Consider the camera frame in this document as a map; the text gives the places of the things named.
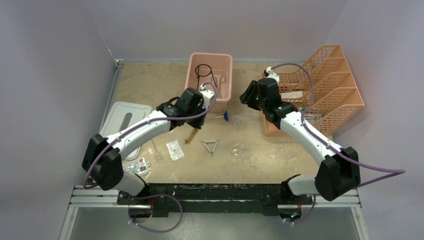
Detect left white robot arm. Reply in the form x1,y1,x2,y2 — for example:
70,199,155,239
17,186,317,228
81,85,216,205

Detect aluminium frame rail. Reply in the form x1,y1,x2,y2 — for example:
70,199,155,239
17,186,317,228
68,185,362,208

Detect white plastic bin lid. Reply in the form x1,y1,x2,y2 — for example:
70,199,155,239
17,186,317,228
98,101,154,161

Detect blister pack with label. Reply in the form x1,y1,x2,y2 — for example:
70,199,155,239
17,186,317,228
122,157,151,177

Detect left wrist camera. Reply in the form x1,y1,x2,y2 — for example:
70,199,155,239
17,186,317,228
199,83,216,110

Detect coloured marker pack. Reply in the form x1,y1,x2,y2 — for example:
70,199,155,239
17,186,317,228
304,113,324,124

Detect orange mesh file organizer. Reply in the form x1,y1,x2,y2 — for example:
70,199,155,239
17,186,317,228
274,44,365,136

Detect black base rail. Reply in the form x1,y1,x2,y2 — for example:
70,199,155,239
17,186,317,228
117,181,313,218

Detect brown test tube brush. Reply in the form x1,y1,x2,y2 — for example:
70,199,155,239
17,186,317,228
184,128,199,145

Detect clear glass beaker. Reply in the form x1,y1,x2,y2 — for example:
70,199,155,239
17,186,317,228
231,142,244,158

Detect small white packet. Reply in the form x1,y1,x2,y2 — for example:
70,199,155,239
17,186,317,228
166,139,185,161

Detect pink plastic bin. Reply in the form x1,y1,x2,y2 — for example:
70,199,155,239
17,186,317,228
185,52,233,113

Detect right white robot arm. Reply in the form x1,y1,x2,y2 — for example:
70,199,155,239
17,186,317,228
239,78,361,204

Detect black wire tripod stand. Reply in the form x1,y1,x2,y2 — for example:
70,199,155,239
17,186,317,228
194,63,213,89

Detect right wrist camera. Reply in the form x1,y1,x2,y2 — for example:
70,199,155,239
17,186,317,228
263,66,280,84

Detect spatula with blue clip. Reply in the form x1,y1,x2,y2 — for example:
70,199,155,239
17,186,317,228
213,111,230,122

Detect metal crucible tongs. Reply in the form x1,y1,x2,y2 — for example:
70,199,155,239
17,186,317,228
211,75,227,99

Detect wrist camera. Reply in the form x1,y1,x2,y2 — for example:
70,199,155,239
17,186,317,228
263,66,280,84
199,83,216,110

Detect white clay triangle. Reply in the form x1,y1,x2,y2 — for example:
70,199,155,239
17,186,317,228
200,139,220,157

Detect small clear glass funnel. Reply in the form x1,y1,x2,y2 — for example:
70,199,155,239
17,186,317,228
233,118,247,131

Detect white box in organizer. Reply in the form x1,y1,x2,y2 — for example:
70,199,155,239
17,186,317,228
280,91,303,99

